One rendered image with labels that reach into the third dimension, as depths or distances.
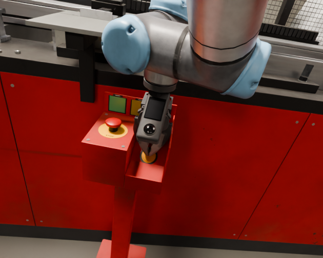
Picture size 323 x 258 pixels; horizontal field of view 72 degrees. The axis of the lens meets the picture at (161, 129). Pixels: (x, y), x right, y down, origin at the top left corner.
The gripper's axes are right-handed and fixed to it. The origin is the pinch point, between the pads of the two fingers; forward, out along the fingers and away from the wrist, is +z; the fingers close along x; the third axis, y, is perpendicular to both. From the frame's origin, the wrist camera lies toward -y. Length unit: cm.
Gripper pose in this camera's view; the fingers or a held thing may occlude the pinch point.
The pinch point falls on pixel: (148, 153)
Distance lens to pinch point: 57.8
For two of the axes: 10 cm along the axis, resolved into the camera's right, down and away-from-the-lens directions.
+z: -1.4, 7.9, 5.9
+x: -9.8, -1.9, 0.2
